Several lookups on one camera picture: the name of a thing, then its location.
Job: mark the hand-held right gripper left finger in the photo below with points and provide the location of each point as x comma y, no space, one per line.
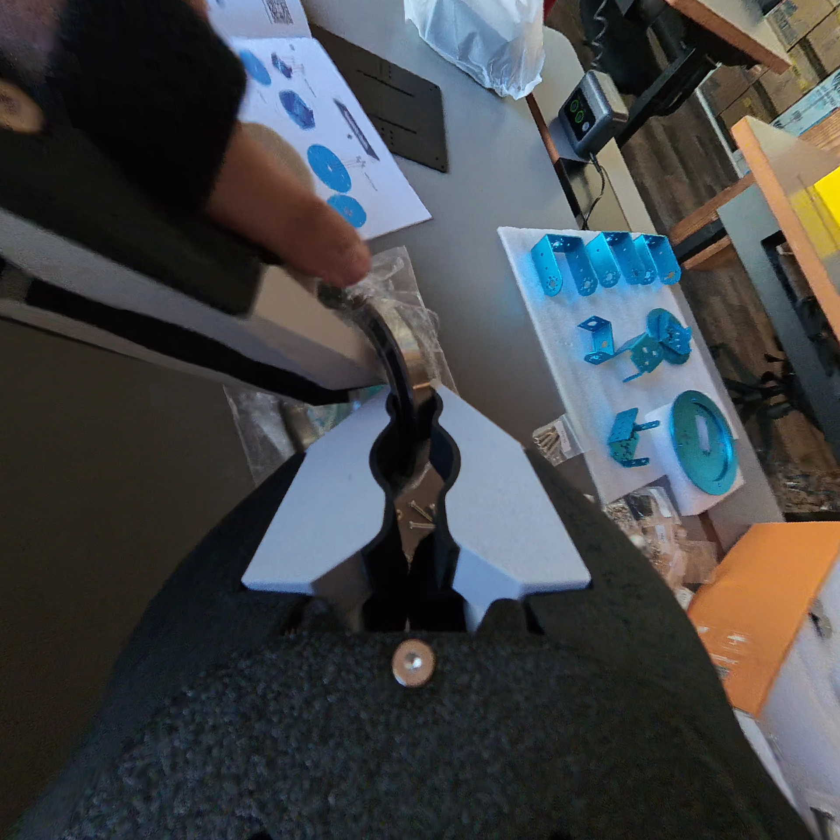
315,518

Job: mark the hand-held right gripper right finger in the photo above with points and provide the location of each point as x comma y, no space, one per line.
518,518

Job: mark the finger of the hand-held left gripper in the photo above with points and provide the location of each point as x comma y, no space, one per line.
308,328
98,338

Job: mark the person's left hand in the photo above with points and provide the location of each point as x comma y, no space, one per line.
289,210

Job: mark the loose screws and nuts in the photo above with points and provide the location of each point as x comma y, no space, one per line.
420,515

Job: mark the large clear plastic bag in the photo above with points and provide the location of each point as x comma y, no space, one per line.
262,426

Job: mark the white foam sheet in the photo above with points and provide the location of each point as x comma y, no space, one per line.
577,394

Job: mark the pile of small screw bags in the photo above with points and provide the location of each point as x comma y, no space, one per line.
656,531

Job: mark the person's beige jacket torso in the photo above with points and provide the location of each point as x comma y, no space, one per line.
98,492

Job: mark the thick white foam block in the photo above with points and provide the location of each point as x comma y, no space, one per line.
682,502

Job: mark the assembly manual booklet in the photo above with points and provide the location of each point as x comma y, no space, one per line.
367,164

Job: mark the orange cardboard box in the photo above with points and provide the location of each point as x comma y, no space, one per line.
754,590

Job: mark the group of blue metal brackets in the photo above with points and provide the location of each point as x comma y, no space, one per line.
590,269

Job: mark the white plastic bag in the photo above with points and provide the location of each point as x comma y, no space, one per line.
479,39

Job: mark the grey power supply unit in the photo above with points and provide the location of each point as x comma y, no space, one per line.
590,111

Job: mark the wooden-edged table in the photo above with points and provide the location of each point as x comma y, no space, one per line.
787,262
728,33

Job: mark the stack of yellow boxes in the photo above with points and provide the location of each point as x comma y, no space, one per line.
820,210

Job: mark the small blue U bracket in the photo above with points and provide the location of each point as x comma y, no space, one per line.
623,439

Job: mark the black metal base plate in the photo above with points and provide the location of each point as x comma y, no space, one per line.
400,98

